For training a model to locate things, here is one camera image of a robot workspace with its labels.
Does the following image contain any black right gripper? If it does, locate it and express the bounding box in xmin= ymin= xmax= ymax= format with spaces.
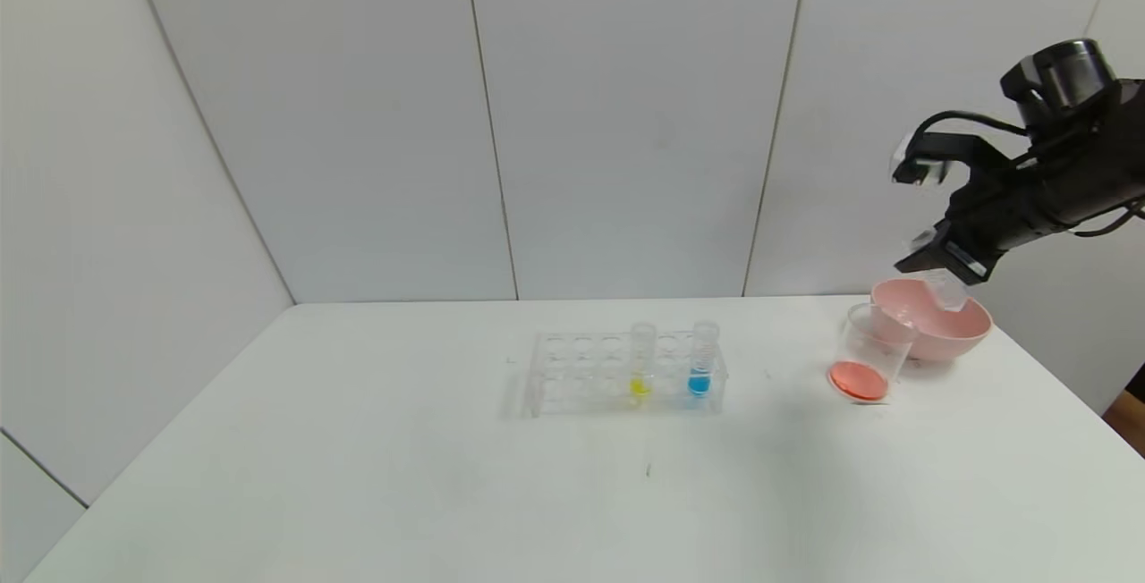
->
xmin=893 ymin=171 xmax=1073 ymax=285

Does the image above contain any test tube with red pigment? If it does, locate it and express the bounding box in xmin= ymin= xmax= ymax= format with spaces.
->
xmin=924 ymin=272 xmax=969 ymax=313

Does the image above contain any test tube with yellow pigment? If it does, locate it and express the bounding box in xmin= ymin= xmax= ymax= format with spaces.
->
xmin=629 ymin=322 xmax=657 ymax=399

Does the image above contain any clear glass beaker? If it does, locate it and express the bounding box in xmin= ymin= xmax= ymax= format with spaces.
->
xmin=827 ymin=303 xmax=915 ymax=405

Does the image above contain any test tube with blue pigment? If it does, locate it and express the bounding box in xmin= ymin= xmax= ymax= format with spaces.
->
xmin=689 ymin=321 xmax=720 ymax=398

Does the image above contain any clear acrylic test tube rack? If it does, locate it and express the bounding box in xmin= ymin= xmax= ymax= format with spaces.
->
xmin=523 ymin=325 xmax=727 ymax=418

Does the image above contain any pink bowl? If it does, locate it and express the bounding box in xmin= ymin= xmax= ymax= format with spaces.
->
xmin=869 ymin=279 xmax=992 ymax=363

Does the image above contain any white black wrist camera box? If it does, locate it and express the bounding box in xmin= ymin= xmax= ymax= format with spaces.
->
xmin=892 ymin=130 xmax=954 ymax=189

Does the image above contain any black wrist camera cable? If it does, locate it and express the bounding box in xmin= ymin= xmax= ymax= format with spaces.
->
xmin=912 ymin=111 xmax=1030 ymax=155

